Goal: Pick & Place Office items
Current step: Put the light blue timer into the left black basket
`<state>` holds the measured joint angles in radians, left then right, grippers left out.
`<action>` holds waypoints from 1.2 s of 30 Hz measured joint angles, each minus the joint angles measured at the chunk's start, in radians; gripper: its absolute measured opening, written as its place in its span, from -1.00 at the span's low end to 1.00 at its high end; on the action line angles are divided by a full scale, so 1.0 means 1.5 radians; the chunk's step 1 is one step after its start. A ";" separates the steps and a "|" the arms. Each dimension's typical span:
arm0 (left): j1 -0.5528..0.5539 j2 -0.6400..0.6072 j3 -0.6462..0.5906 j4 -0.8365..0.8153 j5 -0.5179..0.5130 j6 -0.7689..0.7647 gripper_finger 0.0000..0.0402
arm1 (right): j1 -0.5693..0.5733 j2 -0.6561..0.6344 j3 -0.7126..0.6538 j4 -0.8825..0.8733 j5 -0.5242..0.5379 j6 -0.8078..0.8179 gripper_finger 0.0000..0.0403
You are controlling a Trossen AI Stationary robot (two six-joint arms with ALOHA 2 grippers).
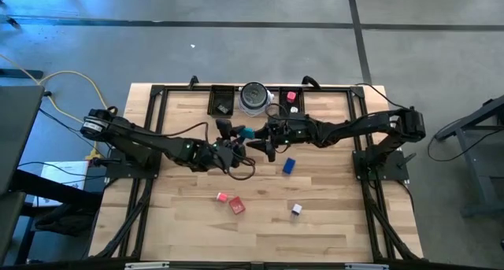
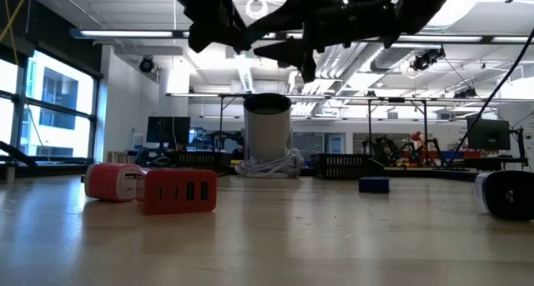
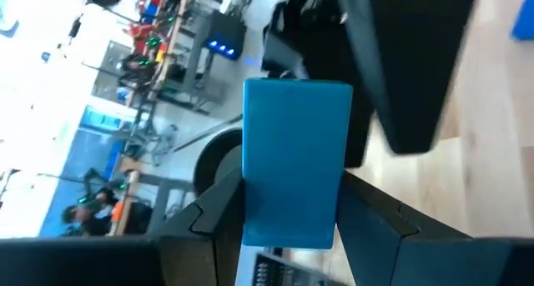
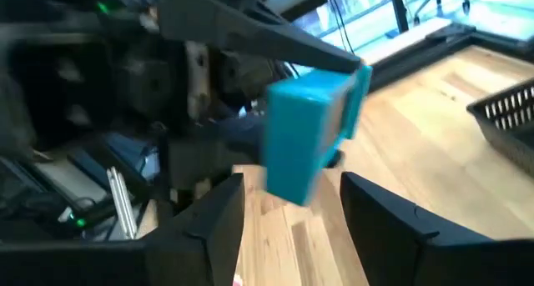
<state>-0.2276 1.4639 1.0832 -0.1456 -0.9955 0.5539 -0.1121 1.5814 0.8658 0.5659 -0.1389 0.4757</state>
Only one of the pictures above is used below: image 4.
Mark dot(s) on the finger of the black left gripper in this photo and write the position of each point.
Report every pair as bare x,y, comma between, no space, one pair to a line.
250,31
233,138

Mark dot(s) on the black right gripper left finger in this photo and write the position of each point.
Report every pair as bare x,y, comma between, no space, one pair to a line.
204,244

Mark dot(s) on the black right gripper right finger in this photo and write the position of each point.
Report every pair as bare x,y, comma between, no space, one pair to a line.
409,248

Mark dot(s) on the teal charger block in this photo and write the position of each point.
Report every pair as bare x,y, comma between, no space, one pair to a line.
300,144

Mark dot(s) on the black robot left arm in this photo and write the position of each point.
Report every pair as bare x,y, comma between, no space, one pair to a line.
50,69

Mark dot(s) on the black pole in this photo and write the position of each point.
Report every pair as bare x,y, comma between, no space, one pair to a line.
399,6

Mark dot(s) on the black mesh basket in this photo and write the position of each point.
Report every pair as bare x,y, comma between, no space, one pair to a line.
509,131

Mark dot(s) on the black metal table frame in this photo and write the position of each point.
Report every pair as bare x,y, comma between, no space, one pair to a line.
400,67

